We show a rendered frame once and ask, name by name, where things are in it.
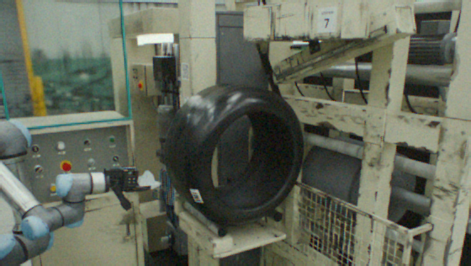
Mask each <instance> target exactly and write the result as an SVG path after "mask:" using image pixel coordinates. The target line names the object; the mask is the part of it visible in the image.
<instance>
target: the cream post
mask: <svg viewBox="0 0 471 266"><path fill-rule="evenodd" d="M177 6H178V25H179V38H180V39H179V45H180V46H179V47H180V64H181V84H182V102H183V105H184V104H185V98H184V97H187V98H191V97H192V96H193V95H195V94H196V93H198V92H199V91H201V90H203V89H205V88H208V87H210V86H214V85H216V47H215V0H177ZM182 62H185V63H188V75H189V80H183V67H182ZM211 175H212V180H213V183H214V186H215V187H217V186H218V151H217V146H216V148H215V150H214V155H213V158H212V164H211ZM187 236H188V235H187ZM188 266H220V259H215V260H213V259H212V258H211V257H210V255H209V254H207V253H206V252H205V251H204V250H203V249H202V248H201V247H200V246H199V245H198V244H197V243H196V242H195V241H194V240H193V239H192V238H191V237H190V236H188Z"/></svg>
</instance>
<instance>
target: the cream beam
mask: <svg viewBox="0 0 471 266"><path fill-rule="evenodd" d="M393 2H394V0H293V1H288V2H279V3H270V4H265V5H260V6H256V7H250V8H244V41H303V40H365V39H367V37H368V33H369V30H370V21H371V16H372V15H374V14H376V13H379V12H381V11H383V10H385V9H386V8H388V7H391V6H393ZM335 6H338V7H337V18H336V32H325V33H317V18H318V8H328V7H335Z"/></svg>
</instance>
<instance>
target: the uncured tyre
mask: <svg viewBox="0 0 471 266"><path fill-rule="evenodd" d="M244 115H246V116H247V118H248V119H249V120H250V121H251V125H252V128H253V131H254V136H255V144H254V149H253V153H252V156H251V159H250V161H249V163H248V164H247V166H246V169H245V170H244V171H243V173H242V174H241V175H240V176H239V177H238V178H236V179H235V180H234V181H232V182H230V183H228V184H226V185H223V186H221V187H216V188H215V187H214V183H213V180H212V175H211V164H212V158H213V155H214V150H215V148H216V146H217V144H218V142H219V140H220V137H221V136H222V134H223V133H224V132H225V131H226V129H227V128H228V127H229V126H230V125H231V124H232V123H233V122H234V121H236V120H238V119H239V118H240V117H242V116H244ZM303 158H304V135H303V131H302V127H301V124H300V122H299V119H298V117H297V115H296V114H295V112H294V110H293V108H292V107H291V106H290V105H289V104H288V102H287V101H285V100H284V99H283V98H281V97H280V96H278V95H277V94H276V93H274V92H272V91H270V90H269V89H266V88H262V87H258V86H247V85H240V84H234V83H222V84H218V85H214V86H210V87H208V88H205V89H203V90H201V91H199V92H198V93H196V94H195V95H193V96H192V97H191V98H189V99H188V100H187V102H186V103H185V104H184V105H183V106H182V107H181V108H180V109H179V110H178V112H176V114H175V117H174V119H173V121H172V123H171V124H170V127H169V130H168V132H167V137H166V141H165V146H164V160H165V166H166V170H167V174H168V177H169V178H170V181H171V182H172V185H173V187H174V188H175V191H176V192H177V193H178V194H179V195H180V196H181V197H182V198H183V199H184V200H186V201H187V203H188V204H190V205H191V206H193V207H194V208H195V209H196V210H198V212H200V213H201V214H202V215H204V216H205V217H208V218H209V219H210V220H212V221H216V222H219V223H222V224H226V225H233V226H239V225H245V224H249V223H252V222H254V221H257V220H259V219H261V218H263V217H266V216H267V215H269V214H270V213H271V212H272V211H274V210H275V209H276V208H277V207H278V206H279V205H281V204H282V202H283V201H284V200H285V199H286V197H287V196H288V194H289V193H290V192H291V191H292V189H293V188H294V184H295V182H296V181H297V179H298V176H299V173H300V169H301V168H302V163H303ZM190 189H195V190H198V193H199V195H200V197H201V199H202V201H203V203H197V202H195V200H194V198H193V195H192V193H191V192H190Z"/></svg>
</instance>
